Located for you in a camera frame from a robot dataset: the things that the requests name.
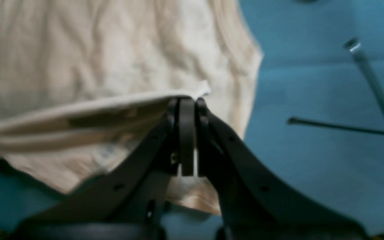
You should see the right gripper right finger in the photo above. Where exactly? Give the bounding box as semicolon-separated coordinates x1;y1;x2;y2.
195;98;369;240

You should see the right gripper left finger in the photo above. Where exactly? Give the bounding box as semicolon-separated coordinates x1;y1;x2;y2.
12;97;195;240

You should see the beige T-shirt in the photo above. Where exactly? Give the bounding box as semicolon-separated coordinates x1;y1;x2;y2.
0;0;264;215

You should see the blue table cloth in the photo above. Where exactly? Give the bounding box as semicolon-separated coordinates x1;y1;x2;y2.
0;0;384;235

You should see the black cable tie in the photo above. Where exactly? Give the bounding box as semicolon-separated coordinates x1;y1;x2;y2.
343;38;384;117
287;117;384;135

